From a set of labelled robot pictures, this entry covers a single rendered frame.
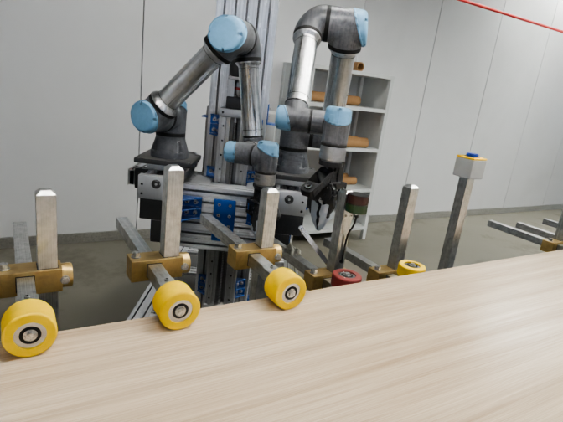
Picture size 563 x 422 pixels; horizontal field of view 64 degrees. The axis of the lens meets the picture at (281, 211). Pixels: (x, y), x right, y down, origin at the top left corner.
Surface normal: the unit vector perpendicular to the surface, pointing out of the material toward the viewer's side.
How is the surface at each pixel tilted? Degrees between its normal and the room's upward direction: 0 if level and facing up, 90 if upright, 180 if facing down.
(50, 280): 90
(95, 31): 90
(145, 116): 96
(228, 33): 85
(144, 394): 0
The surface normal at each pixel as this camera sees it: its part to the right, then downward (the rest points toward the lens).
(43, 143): 0.50, 0.30
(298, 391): 0.12, -0.95
